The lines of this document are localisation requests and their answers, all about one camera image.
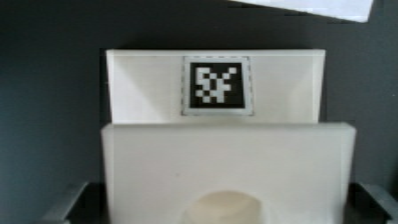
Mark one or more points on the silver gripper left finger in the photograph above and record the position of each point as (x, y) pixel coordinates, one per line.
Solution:
(56, 215)

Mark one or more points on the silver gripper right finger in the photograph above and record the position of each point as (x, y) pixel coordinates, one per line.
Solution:
(377, 205)

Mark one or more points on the white lamp base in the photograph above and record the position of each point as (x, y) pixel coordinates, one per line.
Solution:
(223, 157)

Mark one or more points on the white marker sheet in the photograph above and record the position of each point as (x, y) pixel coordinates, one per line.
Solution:
(344, 9)

